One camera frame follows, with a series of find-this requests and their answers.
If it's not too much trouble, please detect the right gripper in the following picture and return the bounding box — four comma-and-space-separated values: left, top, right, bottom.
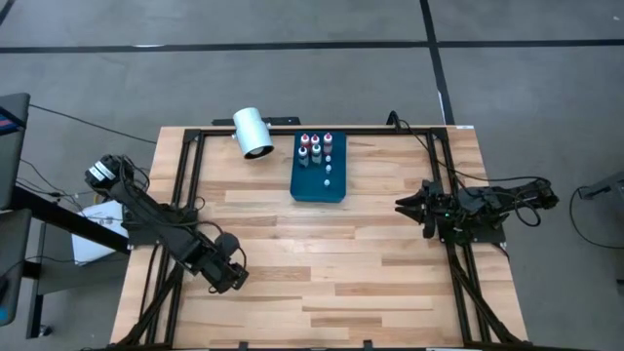
394, 179, 472, 231

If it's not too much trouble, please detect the blue plastic bin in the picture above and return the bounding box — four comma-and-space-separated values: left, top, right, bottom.
290, 129, 349, 204

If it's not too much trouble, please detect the white paper box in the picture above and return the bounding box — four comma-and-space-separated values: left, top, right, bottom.
71, 199, 131, 265

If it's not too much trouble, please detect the white desk lamp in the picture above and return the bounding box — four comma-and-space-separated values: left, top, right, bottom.
231, 106, 275, 161

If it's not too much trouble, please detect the black power strip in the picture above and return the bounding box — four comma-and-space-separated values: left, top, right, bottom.
212, 116, 302, 127

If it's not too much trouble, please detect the black stand leg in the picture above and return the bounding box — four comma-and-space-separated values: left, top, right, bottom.
26, 221, 54, 340

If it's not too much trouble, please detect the grey stand foot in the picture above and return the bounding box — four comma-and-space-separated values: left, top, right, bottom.
577, 170, 624, 212

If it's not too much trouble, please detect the black stand beam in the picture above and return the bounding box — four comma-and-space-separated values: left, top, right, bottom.
9, 187, 132, 254

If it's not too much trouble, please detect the black monitor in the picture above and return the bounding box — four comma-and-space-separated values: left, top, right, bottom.
0, 208, 33, 329
0, 92, 31, 212

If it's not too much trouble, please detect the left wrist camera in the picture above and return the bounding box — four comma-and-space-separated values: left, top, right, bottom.
219, 270, 251, 295

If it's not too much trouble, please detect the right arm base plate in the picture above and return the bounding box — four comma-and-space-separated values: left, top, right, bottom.
435, 204, 508, 246

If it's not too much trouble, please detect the black aluminium table frame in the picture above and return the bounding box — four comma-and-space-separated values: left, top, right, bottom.
109, 125, 530, 351

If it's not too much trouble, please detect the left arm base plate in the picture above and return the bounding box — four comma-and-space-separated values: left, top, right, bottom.
121, 207, 199, 248

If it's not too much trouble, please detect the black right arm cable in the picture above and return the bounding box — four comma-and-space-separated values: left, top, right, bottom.
386, 110, 552, 185

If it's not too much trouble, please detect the thin black floor cable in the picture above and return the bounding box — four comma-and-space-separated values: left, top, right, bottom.
27, 102, 158, 145

